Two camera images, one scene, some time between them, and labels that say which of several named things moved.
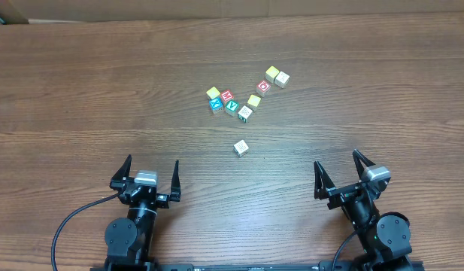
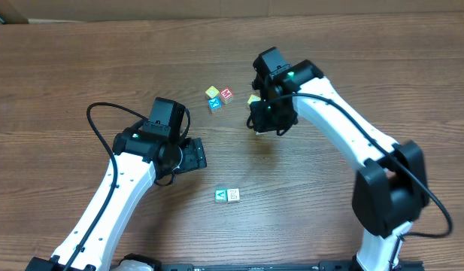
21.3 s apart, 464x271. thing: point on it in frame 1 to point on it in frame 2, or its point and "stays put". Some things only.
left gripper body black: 142,192 to 196,155
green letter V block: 231,107 to 221,195
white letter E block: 241,147 to 233,195
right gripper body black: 352,192 to 265,117
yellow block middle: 253,102 stays put
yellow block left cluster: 213,92 stays put
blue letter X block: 216,105 stays put
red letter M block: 226,95 stays put
